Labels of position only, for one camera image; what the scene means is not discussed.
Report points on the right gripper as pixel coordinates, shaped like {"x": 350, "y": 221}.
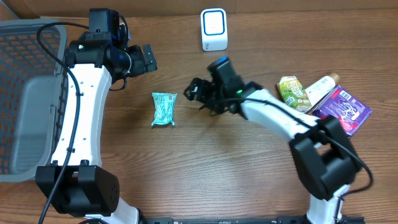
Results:
{"x": 206, "y": 88}

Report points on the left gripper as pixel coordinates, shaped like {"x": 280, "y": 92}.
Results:
{"x": 148, "y": 58}

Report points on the teal wipes packet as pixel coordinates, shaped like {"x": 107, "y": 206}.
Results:
{"x": 164, "y": 104}

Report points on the green tea carton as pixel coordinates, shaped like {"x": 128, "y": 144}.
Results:
{"x": 294, "y": 94}

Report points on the white tube gold cap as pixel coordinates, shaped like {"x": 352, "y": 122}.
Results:
{"x": 322, "y": 87}

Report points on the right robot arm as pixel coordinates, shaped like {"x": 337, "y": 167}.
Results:
{"x": 324, "y": 157}

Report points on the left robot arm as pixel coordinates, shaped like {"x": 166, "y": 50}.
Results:
{"x": 74, "y": 182}

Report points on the grey plastic basket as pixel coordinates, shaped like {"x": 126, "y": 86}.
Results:
{"x": 33, "y": 96}

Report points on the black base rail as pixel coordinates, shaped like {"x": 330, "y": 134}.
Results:
{"x": 278, "y": 220}

